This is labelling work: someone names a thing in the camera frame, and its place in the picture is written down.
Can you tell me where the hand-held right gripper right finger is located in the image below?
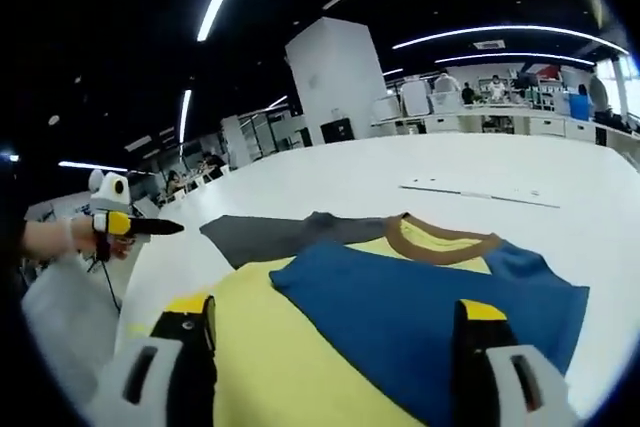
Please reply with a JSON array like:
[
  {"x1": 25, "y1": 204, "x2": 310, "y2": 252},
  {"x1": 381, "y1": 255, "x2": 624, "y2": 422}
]
[{"x1": 452, "y1": 298, "x2": 581, "y2": 427}]

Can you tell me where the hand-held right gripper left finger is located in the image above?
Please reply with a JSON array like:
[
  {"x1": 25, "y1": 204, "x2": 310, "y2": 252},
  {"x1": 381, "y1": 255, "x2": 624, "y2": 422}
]
[{"x1": 82, "y1": 291, "x2": 219, "y2": 427}]

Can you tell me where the yellow blue grey garment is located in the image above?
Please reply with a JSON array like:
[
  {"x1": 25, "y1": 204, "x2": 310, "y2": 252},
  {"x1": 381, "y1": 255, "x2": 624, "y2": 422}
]
[{"x1": 124, "y1": 211, "x2": 591, "y2": 427}]

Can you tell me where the person's left hand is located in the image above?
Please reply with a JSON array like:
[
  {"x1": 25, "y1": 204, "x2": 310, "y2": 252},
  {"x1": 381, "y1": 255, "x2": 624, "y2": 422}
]
[{"x1": 64, "y1": 216, "x2": 134, "y2": 262}]

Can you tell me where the white mesh office chair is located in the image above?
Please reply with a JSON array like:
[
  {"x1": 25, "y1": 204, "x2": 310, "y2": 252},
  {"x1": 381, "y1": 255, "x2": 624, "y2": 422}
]
[{"x1": 20, "y1": 246, "x2": 149, "y2": 401}]

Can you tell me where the black framed glass partition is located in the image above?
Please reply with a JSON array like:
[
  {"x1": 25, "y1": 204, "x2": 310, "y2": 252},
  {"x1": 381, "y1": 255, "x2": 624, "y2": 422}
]
[{"x1": 219, "y1": 109, "x2": 307, "y2": 169}]

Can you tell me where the black square cabinet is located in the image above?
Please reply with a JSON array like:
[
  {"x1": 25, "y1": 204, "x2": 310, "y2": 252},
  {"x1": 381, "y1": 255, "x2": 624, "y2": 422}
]
[{"x1": 319, "y1": 117, "x2": 357, "y2": 145}]

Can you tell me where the white cabinet counter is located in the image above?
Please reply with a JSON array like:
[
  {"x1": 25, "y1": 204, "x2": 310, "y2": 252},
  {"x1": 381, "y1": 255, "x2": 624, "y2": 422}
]
[{"x1": 372, "y1": 109, "x2": 640, "y2": 149}]

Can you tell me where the white tall cabinet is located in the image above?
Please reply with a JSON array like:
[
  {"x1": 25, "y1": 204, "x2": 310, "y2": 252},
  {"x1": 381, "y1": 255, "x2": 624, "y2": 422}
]
[{"x1": 399, "y1": 80, "x2": 432, "y2": 119}]

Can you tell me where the short curved ceiling light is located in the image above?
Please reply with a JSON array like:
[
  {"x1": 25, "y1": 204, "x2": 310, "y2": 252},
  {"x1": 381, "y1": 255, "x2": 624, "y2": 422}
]
[{"x1": 434, "y1": 51, "x2": 596, "y2": 67}]

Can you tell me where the long curved ceiling light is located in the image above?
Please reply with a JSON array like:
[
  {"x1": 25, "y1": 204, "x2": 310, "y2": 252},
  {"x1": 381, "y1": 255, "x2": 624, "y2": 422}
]
[{"x1": 392, "y1": 23, "x2": 630, "y2": 56}]

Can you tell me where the black cable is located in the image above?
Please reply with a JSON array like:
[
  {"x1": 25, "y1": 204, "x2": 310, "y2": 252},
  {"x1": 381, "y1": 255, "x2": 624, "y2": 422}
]
[{"x1": 87, "y1": 241, "x2": 124, "y2": 316}]

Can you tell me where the red blue wall graphic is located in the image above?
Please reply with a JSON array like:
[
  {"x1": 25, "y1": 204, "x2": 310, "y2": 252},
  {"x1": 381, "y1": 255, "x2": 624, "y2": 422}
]
[{"x1": 519, "y1": 62, "x2": 562, "y2": 81}]

